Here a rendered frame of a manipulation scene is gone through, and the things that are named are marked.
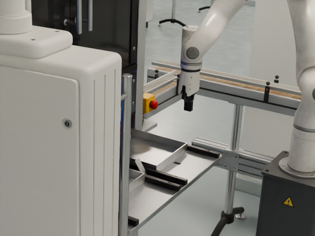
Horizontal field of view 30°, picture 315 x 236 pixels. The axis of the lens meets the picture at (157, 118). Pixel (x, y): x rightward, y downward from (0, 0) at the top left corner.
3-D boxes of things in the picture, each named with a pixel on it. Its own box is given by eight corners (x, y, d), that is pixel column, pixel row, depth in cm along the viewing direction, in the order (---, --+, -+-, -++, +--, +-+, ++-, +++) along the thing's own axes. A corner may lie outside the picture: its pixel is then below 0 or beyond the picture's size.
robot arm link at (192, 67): (187, 56, 231) (186, 63, 232) (176, 61, 224) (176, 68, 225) (206, 60, 227) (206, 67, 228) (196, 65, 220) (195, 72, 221)
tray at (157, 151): (84, 151, 240) (84, 144, 239) (119, 131, 261) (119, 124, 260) (156, 173, 225) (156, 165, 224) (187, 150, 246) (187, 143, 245)
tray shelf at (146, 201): (18, 194, 210) (17, 189, 209) (125, 132, 266) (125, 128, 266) (131, 235, 188) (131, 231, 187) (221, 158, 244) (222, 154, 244)
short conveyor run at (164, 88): (124, 134, 269) (125, 102, 263) (97, 126, 276) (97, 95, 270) (193, 94, 324) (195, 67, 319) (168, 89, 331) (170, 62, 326)
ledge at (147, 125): (117, 127, 271) (117, 123, 270) (132, 119, 281) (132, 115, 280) (142, 135, 264) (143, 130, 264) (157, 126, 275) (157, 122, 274)
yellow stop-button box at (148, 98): (132, 110, 265) (133, 95, 262) (141, 106, 271) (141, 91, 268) (147, 114, 261) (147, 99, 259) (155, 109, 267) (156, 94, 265)
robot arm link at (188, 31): (202, 64, 220) (202, 58, 229) (205, 30, 216) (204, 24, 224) (180, 63, 221) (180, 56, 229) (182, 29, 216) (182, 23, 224)
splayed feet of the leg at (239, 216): (201, 251, 332) (203, 229, 327) (236, 213, 372) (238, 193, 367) (213, 255, 328) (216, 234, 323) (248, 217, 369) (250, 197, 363)
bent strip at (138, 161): (133, 174, 223) (134, 160, 221) (138, 171, 226) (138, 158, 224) (166, 184, 217) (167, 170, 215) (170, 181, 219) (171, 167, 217)
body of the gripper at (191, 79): (188, 61, 232) (186, 88, 236) (176, 67, 224) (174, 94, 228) (205, 64, 228) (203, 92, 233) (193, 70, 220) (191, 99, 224)
